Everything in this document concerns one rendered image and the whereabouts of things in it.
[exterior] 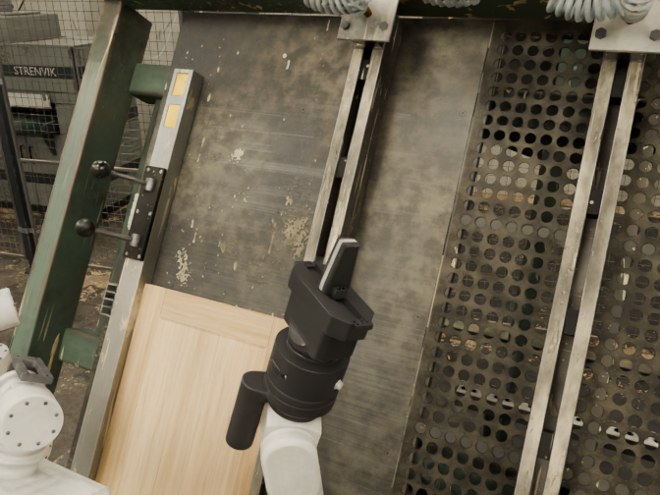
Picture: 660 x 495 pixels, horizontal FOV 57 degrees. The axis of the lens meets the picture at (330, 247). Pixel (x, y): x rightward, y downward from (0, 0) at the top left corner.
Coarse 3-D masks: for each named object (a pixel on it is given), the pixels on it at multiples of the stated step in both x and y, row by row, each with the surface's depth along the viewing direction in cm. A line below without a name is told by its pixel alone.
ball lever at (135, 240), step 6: (78, 222) 119; (84, 222) 119; (90, 222) 119; (78, 228) 118; (84, 228) 118; (90, 228) 119; (96, 228) 121; (78, 234) 119; (84, 234) 119; (90, 234) 120; (102, 234) 122; (108, 234) 122; (114, 234) 123; (120, 234) 124; (132, 234) 126; (126, 240) 125; (132, 240) 125; (138, 240) 126
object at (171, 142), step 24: (192, 72) 129; (168, 96) 130; (192, 96) 130; (168, 144) 128; (168, 168) 128; (168, 192) 129; (144, 264) 126; (120, 288) 127; (120, 312) 126; (120, 336) 125; (120, 360) 125; (96, 384) 125; (96, 408) 124; (96, 432) 123; (96, 456) 124
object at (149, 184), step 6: (96, 162) 120; (102, 162) 120; (90, 168) 120; (96, 168) 119; (102, 168) 119; (108, 168) 120; (96, 174) 120; (102, 174) 120; (108, 174) 121; (114, 174) 122; (120, 174) 123; (132, 180) 124; (138, 180) 125; (150, 180) 126; (144, 186) 126; (150, 186) 126
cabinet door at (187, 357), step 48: (144, 288) 127; (144, 336) 125; (192, 336) 121; (240, 336) 117; (144, 384) 124; (192, 384) 119; (144, 432) 122; (192, 432) 118; (96, 480) 124; (144, 480) 120; (192, 480) 116; (240, 480) 112
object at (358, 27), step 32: (384, 0) 106; (352, 32) 108; (384, 32) 105; (352, 64) 111; (384, 64) 110; (352, 96) 110; (384, 96) 113; (352, 128) 112; (352, 160) 108; (320, 192) 109; (352, 192) 108; (320, 224) 108; (352, 224) 110; (320, 256) 108; (256, 480) 105
